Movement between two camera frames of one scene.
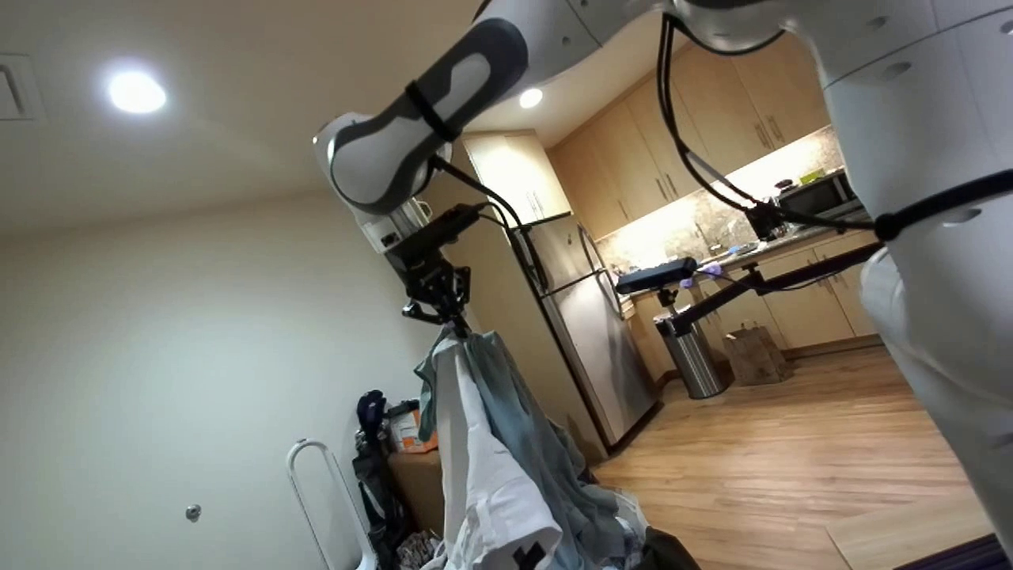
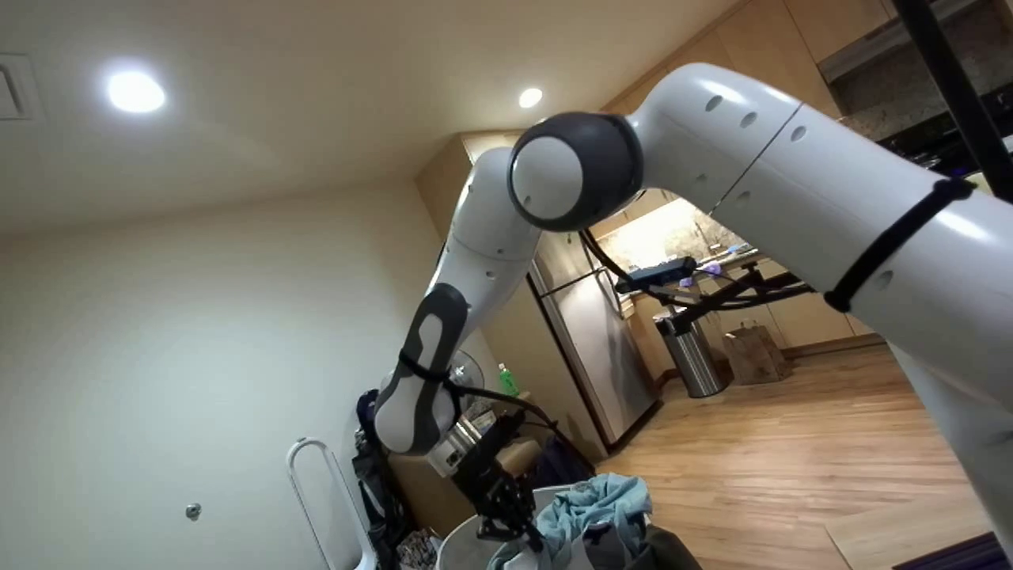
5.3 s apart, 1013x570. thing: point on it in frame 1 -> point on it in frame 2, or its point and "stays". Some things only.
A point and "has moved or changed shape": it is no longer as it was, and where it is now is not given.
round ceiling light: [138, 93] stays
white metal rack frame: [342, 496] stays
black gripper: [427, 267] -> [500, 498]
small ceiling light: [531, 97] stays
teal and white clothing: [512, 479] has moved or changed shape
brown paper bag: [754, 357] stays
